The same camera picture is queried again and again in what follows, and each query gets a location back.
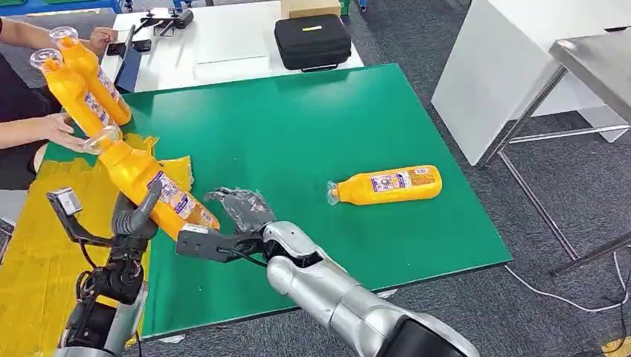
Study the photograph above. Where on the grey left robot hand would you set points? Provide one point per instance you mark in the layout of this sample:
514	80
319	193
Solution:
135	219

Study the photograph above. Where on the person's left hand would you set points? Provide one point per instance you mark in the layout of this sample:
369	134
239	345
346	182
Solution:
102	37

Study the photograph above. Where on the person's right hand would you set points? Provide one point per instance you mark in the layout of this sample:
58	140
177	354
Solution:
59	130

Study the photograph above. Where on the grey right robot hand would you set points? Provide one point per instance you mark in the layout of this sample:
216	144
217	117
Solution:
246	209

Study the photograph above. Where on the orange drink bottle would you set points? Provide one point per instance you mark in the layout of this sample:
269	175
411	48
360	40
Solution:
74	96
91	74
389	186
138	172

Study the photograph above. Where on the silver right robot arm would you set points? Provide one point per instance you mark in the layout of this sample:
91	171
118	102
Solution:
335	295

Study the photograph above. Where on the black phone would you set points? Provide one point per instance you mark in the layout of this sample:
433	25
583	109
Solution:
116	48

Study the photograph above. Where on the dark blue folder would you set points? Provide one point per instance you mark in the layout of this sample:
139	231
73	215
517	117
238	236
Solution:
129	69

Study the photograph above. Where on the person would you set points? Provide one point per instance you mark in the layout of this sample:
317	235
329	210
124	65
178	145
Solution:
15	103

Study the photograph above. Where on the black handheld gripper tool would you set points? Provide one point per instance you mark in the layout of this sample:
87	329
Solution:
167	19

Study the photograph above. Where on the green mat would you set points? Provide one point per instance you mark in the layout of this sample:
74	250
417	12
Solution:
276	138

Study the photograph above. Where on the yellow sheet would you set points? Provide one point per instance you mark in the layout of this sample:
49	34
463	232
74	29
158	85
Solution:
34	276

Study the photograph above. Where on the white table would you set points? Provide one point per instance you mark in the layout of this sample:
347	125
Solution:
222	34

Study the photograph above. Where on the dark mesh panel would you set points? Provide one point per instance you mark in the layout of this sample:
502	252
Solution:
5	239

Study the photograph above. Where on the black carry case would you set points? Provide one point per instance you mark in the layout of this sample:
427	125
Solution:
311	43

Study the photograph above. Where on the cardboard box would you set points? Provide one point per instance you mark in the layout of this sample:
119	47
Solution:
310	7

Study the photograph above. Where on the white panel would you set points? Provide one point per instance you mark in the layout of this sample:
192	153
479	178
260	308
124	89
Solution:
488	69

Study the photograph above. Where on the steel table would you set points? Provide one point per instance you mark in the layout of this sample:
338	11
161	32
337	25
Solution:
591	61

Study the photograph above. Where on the yellow floor marker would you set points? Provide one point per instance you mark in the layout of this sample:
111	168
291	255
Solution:
617	347

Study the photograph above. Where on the blue frame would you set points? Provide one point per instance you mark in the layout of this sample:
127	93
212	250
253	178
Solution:
59	6

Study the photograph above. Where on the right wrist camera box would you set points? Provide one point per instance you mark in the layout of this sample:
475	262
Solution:
202	244

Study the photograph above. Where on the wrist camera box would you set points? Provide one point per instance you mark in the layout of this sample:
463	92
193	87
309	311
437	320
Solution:
202	244
64	202

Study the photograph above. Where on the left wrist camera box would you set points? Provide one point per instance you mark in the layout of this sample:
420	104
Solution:
64	202

